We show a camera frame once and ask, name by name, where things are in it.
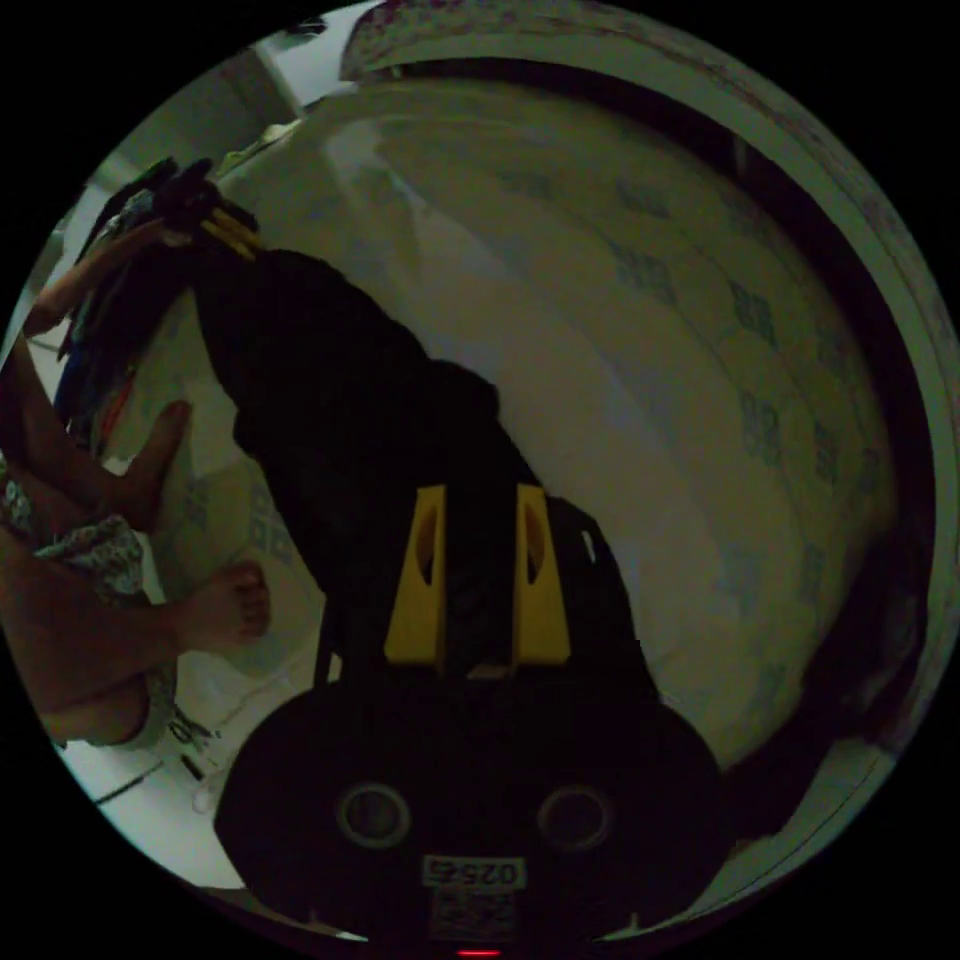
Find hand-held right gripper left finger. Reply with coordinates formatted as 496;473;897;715
383;485;448;667

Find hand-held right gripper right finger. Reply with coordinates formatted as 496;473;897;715
512;483;572;667

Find black pants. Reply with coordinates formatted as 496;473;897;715
193;247;661;708

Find person's left forearm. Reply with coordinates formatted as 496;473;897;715
23;220;160;339

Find person's left hand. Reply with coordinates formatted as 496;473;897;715
143;215;198;250

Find pile of clothes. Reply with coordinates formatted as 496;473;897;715
53;155;202;460

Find bed with printed white sheet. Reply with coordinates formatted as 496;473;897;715
112;74;905;778

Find person's body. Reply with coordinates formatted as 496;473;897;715
0;329;273;751

